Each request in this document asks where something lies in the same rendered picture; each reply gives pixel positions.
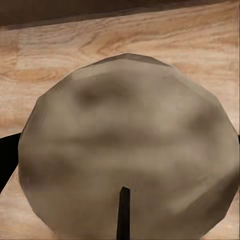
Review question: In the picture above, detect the pillar candle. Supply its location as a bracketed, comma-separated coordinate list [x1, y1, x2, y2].
[18, 53, 240, 240]

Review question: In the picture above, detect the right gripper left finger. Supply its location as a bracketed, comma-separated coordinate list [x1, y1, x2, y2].
[0, 133, 21, 193]

